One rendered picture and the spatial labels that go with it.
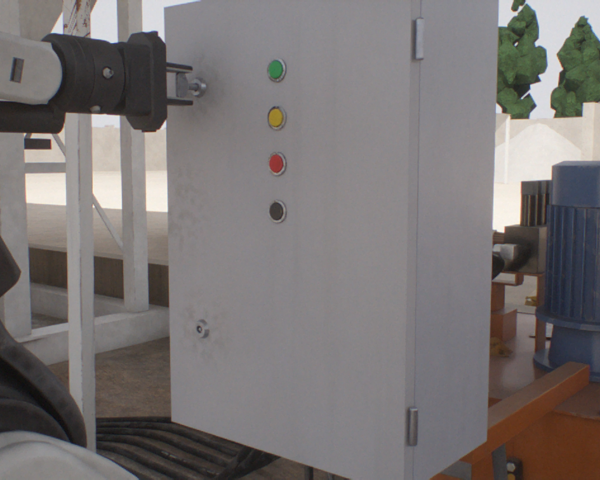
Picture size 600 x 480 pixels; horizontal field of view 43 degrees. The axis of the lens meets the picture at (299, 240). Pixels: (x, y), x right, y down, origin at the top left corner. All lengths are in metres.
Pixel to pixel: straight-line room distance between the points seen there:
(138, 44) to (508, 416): 0.76
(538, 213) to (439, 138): 0.90
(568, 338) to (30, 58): 1.17
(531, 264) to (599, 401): 0.39
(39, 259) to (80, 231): 3.37
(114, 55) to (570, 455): 0.99
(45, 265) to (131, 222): 1.43
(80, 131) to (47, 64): 1.52
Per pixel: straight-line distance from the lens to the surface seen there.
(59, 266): 5.54
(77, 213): 2.38
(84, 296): 2.43
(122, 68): 0.92
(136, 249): 4.40
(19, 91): 0.83
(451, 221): 0.94
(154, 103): 0.97
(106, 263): 5.09
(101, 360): 4.08
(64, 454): 0.36
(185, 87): 1.04
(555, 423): 1.42
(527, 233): 1.72
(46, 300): 5.31
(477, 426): 1.07
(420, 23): 0.86
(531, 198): 1.73
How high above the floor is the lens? 1.04
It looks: 6 degrees down
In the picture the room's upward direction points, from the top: straight up
